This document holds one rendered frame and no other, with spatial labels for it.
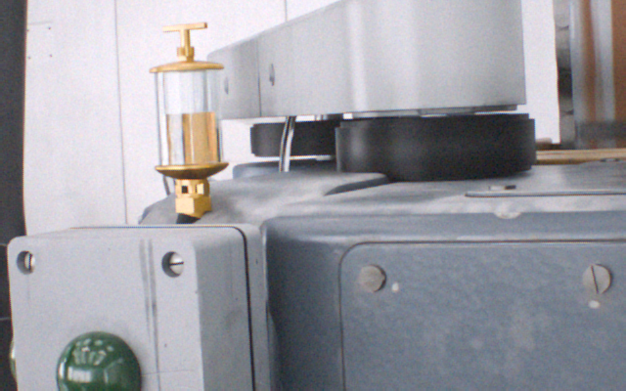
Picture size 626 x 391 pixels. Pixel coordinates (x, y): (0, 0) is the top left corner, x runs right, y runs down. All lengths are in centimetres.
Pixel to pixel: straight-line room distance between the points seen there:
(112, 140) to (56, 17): 76
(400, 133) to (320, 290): 12
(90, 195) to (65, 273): 642
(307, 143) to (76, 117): 598
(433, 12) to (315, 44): 9
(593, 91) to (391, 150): 38
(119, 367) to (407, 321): 9
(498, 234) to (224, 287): 9
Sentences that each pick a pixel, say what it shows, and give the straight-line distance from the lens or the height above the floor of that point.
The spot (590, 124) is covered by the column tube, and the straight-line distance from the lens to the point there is 90.
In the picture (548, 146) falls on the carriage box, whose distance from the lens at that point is 102.
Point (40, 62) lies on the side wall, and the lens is 700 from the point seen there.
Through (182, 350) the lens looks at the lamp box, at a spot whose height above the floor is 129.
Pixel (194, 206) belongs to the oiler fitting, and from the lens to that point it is 48.
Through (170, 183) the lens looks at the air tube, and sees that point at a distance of 59.
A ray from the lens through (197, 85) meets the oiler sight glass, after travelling 47.
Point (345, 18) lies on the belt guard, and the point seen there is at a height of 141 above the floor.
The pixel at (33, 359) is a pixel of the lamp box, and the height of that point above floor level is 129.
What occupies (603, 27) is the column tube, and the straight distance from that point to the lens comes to 90.
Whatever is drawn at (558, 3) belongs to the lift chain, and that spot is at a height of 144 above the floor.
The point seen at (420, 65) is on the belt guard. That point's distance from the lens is 53.
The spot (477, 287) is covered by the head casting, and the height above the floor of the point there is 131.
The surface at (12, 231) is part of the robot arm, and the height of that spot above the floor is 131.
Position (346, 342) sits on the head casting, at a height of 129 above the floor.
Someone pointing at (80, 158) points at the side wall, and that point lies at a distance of 686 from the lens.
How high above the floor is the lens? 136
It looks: 3 degrees down
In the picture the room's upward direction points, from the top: 3 degrees counter-clockwise
